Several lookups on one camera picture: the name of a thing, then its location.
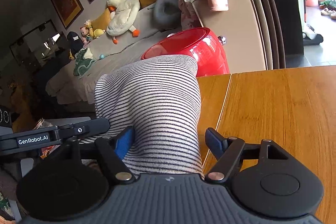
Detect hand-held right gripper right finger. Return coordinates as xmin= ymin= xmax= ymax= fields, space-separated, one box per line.
xmin=204 ymin=127 xmax=292 ymax=182

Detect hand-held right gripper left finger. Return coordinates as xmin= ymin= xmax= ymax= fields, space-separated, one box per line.
xmin=59 ymin=126 xmax=135 ymax=182

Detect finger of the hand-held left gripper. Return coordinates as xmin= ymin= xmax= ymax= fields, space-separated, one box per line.
xmin=52 ymin=118 xmax=110 ymax=136

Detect striped grey garment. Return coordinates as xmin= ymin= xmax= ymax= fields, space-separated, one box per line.
xmin=79 ymin=54 xmax=205 ymax=180

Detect plastic jar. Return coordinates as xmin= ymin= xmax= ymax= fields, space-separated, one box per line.
xmin=33 ymin=118 xmax=54 ymax=132

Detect green cloth on sofa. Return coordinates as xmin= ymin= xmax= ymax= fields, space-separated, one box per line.
xmin=73 ymin=48 xmax=96 ymax=76

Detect grey covered sofa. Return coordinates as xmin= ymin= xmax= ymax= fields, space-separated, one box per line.
xmin=46 ymin=4 xmax=184 ymax=106

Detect black bag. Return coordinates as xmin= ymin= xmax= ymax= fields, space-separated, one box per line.
xmin=66 ymin=31 xmax=82 ymax=56

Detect yellow duck plush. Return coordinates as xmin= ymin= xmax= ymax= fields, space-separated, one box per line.
xmin=92 ymin=28 xmax=107 ymax=39

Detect large red basin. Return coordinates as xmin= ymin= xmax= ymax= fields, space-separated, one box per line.
xmin=140 ymin=27 xmax=230 ymax=77

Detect small doll plush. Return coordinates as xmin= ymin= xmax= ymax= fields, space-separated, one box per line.
xmin=80 ymin=19 xmax=95 ymax=43

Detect glass cabinet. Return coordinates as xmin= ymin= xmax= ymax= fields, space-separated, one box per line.
xmin=9 ymin=19 xmax=69 ymax=72

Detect yellow plush cushion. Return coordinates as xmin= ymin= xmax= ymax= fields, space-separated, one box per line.
xmin=91 ymin=7 xmax=112 ymax=30

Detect white goose plush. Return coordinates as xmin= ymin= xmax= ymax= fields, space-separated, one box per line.
xmin=106 ymin=0 xmax=140 ymax=45

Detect beige upholstered box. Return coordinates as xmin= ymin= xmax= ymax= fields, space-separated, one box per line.
xmin=184 ymin=0 xmax=268 ymax=75

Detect grey neck pillow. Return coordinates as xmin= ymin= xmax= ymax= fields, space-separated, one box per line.
xmin=153 ymin=0 xmax=181 ymax=29

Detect brown curtain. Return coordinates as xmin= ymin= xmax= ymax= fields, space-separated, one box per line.
xmin=236 ymin=0 xmax=305 ymax=69

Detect white upright vacuum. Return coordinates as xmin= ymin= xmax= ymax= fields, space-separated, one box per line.
xmin=289 ymin=0 xmax=324 ymax=45

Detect beige shoes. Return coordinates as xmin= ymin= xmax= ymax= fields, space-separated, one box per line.
xmin=320 ymin=7 xmax=336 ymax=20

